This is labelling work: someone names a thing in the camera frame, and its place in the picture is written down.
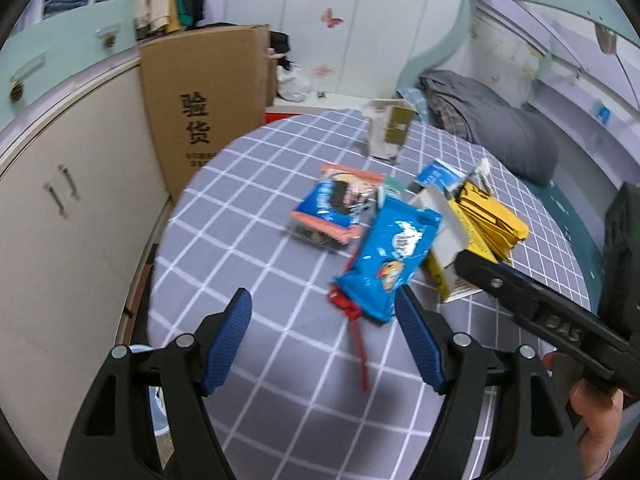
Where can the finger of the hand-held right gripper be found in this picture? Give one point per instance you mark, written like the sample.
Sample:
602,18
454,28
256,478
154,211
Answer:
515,273
495,287

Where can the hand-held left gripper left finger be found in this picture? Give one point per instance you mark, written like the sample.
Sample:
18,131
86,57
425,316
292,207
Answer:
230,340

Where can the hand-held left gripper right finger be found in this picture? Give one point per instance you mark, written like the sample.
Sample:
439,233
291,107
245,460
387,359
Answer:
420,340

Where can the bundle of yellow packets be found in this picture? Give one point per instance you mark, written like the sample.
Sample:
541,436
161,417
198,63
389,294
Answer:
495,220

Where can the yellow white carton box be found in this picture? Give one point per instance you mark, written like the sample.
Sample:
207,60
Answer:
450,240

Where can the blue white packet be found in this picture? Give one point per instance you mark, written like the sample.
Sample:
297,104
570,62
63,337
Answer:
437,175

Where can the person's right hand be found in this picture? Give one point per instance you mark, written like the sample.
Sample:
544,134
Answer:
600,430

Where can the red wrapper strip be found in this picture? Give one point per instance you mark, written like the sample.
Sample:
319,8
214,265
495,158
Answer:
357,340

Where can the teal candy print sheet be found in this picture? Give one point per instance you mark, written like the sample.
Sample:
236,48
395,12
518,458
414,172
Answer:
570,240

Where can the grey checked tablecloth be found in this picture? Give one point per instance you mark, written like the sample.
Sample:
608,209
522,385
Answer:
260,270

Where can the small white plastic piece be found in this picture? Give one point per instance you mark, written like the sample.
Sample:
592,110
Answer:
480,175

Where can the grey pillow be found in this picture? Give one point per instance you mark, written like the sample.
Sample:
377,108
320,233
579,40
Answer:
500,125

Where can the pink blue snack packet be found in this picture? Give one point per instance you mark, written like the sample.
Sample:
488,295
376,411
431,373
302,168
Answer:
330,205

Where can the plaid bedding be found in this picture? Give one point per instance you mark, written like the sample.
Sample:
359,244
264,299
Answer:
445,110

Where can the white low cabinet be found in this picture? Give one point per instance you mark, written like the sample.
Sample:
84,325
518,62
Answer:
65,270

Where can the small blue item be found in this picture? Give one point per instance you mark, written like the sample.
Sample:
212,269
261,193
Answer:
603,112

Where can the olive small carton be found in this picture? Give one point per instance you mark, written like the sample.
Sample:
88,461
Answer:
395,125

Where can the red storage box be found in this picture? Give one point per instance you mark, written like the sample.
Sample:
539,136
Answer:
282,117

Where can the large cardboard box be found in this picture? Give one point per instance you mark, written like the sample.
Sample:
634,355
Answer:
200,110

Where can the brown hanging item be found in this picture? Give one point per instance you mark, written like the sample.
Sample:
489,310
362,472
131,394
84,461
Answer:
607,39

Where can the white plastic bag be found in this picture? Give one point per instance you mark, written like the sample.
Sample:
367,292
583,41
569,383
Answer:
294,85

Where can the pale green wardrobe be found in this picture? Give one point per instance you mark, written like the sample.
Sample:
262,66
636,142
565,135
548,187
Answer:
360,60

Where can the faint pink butterfly sticker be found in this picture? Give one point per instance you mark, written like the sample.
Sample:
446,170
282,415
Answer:
322,71

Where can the black cloth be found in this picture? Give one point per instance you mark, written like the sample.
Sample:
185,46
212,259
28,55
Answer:
279,47

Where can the narrow teal drawer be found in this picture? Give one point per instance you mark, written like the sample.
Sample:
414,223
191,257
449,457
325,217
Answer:
90,50

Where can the yellow hanging garment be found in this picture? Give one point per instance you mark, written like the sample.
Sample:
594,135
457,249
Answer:
175,22

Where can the pinecone drawer knob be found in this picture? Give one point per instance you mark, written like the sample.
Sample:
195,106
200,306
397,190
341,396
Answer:
107,40
17,92

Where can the wide teal drawer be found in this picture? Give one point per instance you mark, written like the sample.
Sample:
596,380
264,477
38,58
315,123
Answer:
45,50

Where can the purple bed wall shelf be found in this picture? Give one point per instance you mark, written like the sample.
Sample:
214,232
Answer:
560,60

